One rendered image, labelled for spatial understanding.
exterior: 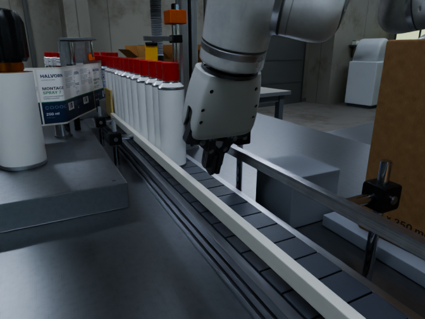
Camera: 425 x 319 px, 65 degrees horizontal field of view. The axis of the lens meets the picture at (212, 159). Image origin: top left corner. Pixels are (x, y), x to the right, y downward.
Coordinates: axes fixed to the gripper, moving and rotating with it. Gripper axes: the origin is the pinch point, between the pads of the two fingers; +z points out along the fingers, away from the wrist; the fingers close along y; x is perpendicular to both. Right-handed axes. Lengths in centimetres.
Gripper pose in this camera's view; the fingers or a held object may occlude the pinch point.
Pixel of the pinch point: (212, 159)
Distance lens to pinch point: 52.6
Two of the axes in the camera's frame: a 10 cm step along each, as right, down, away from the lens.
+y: -8.9, 1.4, -4.3
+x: 4.2, 5.9, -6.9
